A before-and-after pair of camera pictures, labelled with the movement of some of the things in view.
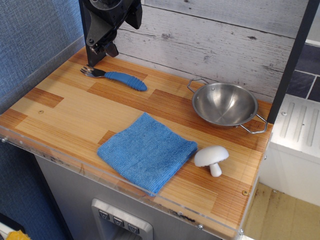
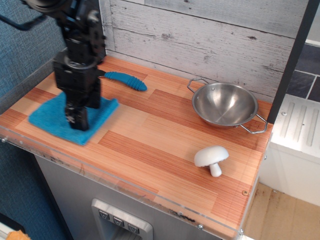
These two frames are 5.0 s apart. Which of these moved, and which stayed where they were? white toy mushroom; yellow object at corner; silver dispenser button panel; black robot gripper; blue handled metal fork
Moved: black robot gripper
Stayed: white toy mushroom; silver dispenser button panel; yellow object at corner; blue handled metal fork
